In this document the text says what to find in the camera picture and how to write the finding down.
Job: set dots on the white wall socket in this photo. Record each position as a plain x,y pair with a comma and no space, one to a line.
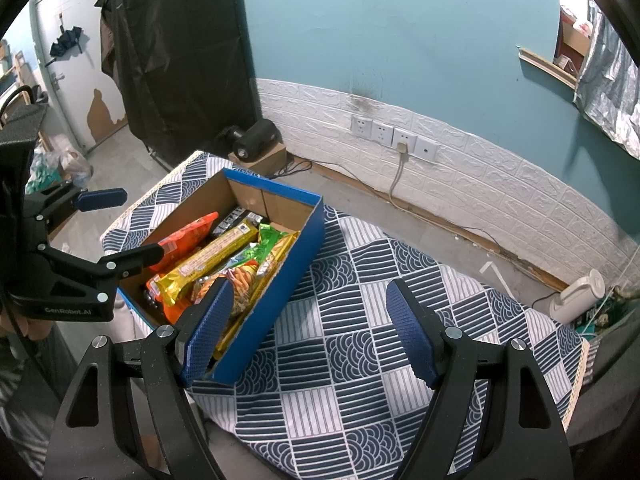
382,133
361,126
427,149
406,136

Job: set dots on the shiny orange snack packet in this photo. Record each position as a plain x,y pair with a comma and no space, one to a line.
240,285

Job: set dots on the long yellow snack packet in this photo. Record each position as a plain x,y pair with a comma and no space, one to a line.
210,260

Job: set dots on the green snack packet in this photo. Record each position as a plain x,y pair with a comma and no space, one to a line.
270,237

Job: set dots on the wooden window sill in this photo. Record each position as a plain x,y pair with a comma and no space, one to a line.
547,69

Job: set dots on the cardboard box in window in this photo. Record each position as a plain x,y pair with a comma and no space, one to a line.
570,35

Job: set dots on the person's striped clothing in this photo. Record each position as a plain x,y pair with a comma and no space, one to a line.
15,390

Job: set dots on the person's left hand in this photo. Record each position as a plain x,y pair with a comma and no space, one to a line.
30,329

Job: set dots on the white electric kettle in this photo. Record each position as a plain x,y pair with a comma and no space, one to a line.
575,302

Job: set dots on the yellow foil snack packet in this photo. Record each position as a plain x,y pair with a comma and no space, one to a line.
272,265

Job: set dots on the plastic bag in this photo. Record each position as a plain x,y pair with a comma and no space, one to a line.
70,162

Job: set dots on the dark folded umbrella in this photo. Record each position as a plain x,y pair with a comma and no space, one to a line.
67,40

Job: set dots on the black wardrobe cover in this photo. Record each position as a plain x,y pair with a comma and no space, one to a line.
175,60

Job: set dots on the small brown cardboard box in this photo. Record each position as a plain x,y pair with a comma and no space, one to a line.
270,158

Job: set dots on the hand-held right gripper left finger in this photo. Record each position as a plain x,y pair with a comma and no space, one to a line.
210,330

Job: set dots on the blue cardboard box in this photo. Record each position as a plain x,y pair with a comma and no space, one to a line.
295,240

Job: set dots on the silver foil curtain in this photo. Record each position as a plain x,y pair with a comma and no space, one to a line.
610,95

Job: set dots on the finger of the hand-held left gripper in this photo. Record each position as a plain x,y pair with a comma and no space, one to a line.
102,199
130,260

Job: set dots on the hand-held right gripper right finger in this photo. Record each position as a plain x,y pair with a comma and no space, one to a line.
412,335

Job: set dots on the teal box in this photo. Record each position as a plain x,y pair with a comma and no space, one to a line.
592,320

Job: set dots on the white door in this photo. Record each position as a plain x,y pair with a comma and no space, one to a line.
75,90

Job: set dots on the navy patterned tablecloth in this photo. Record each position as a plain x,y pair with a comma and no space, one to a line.
350,350

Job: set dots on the plain orange snack packet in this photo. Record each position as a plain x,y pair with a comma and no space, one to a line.
175,314

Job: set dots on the black snack packet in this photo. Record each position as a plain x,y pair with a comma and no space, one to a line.
230,222

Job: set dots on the wooden rack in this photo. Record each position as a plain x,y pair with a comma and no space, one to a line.
20,67

